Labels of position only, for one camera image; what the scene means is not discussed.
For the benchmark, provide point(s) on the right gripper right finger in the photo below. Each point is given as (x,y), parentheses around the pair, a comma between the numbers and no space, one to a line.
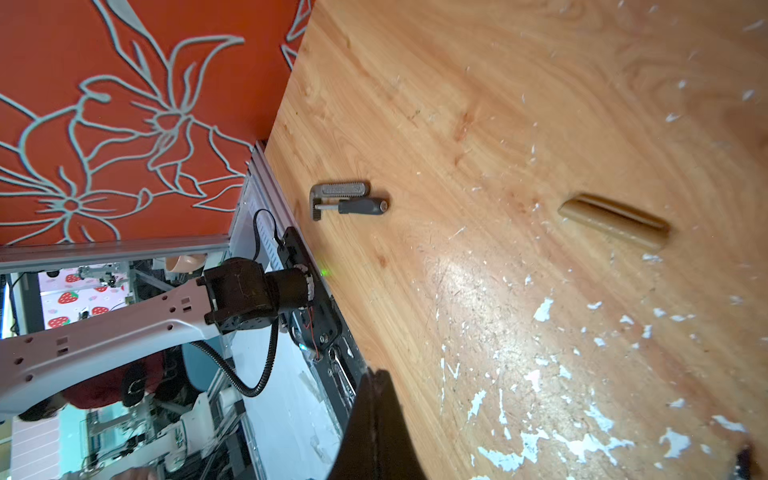
(396,455)

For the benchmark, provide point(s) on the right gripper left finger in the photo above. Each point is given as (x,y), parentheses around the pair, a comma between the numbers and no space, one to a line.
(357,457)

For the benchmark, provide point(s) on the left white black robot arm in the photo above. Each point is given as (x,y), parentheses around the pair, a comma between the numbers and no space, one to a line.
(237,295)

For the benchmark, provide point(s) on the tan pen cap upper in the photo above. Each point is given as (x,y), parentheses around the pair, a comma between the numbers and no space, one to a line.
(618,220)

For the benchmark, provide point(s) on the black handled wrench tool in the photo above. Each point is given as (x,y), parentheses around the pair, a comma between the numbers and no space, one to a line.
(345,198)

